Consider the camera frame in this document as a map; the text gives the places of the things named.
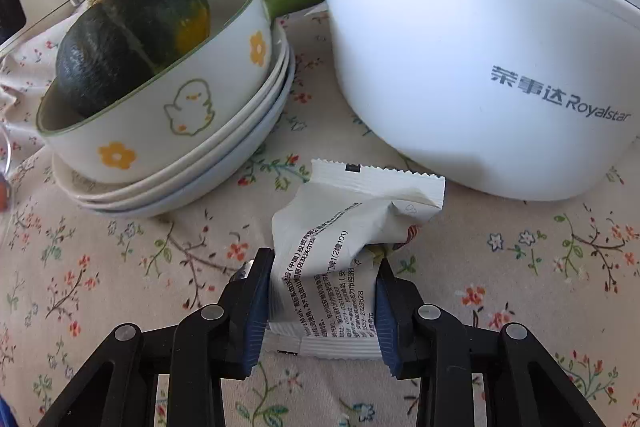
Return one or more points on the floral tablecloth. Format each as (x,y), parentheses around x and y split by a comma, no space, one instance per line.
(525,267)

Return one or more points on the stack of white plates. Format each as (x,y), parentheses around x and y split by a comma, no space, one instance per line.
(200,162)

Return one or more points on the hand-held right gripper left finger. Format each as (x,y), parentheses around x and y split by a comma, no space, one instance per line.
(252,332)

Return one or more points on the white snack wrapper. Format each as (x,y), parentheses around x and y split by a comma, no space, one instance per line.
(330,227)

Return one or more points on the white ceramic plate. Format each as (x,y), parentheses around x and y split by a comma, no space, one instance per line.
(200,181)
(200,196)

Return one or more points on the dark green squash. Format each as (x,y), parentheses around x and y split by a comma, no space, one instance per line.
(130,42)

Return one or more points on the white electric cooking pot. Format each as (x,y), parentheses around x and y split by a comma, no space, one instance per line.
(450,32)

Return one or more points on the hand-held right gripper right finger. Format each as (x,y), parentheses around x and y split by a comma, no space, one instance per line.
(385,332)

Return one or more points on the white bowl with chick print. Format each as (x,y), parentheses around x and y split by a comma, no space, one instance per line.
(165,117)

